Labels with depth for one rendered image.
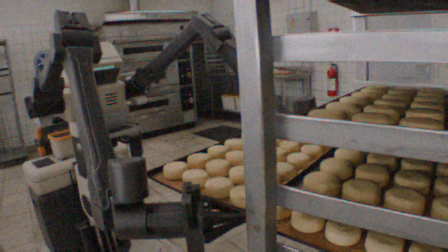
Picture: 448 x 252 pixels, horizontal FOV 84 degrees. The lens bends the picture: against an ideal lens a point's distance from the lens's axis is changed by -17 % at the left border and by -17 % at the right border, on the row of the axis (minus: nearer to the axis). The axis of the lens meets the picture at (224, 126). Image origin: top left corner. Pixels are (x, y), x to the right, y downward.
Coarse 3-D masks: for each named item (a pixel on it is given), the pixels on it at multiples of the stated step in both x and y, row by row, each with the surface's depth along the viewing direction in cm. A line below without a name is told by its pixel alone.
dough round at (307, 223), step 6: (294, 216) 40; (300, 216) 40; (306, 216) 40; (312, 216) 40; (294, 222) 40; (300, 222) 39; (306, 222) 39; (312, 222) 38; (318, 222) 38; (324, 222) 40; (300, 228) 39; (306, 228) 39; (312, 228) 39; (318, 228) 39
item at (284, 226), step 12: (168, 180) 57; (180, 180) 57; (204, 192) 52; (228, 204) 48; (288, 216) 43; (288, 228) 40; (324, 228) 40; (312, 240) 37; (324, 240) 37; (360, 240) 36; (408, 240) 35
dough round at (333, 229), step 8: (328, 224) 37; (336, 224) 37; (344, 224) 37; (328, 232) 37; (336, 232) 36; (344, 232) 35; (352, 232) 35; (360, 232) 35; (336, 240) 36; (344, 240) 35; (352, 240) 35
